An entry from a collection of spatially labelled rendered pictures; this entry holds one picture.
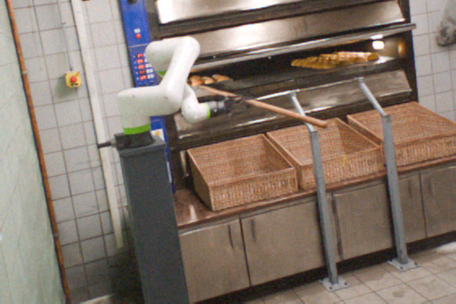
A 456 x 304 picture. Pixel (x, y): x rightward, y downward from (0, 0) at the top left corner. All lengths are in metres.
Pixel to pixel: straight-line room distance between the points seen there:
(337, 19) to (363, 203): 1.28
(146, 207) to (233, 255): 0.99
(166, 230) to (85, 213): 1.20
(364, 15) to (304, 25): 0.46
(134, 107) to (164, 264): 0.71
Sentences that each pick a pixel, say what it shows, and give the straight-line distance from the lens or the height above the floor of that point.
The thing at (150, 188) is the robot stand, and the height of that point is 1.02.
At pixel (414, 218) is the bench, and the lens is 3.58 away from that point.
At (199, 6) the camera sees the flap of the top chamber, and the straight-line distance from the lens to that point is 3.30.
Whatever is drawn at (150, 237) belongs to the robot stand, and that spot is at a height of 0.80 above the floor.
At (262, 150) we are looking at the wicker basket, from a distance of 3.46.
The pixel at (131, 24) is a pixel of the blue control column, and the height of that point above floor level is 1.74.
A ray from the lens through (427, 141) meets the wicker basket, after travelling 3.57.
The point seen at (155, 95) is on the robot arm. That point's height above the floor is 1.42.
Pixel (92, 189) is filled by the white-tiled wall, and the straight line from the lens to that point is 3.32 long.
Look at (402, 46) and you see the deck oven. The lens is 4.04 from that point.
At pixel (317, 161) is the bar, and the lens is 3.04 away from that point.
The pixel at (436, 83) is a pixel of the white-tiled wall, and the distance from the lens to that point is 4.21.
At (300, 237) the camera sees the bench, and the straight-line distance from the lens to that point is 3.19.
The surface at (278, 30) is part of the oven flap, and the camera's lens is 3.50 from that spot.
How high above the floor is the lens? 1.70
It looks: 8 degrees down
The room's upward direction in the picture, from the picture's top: 9 degrees counter-clockwise
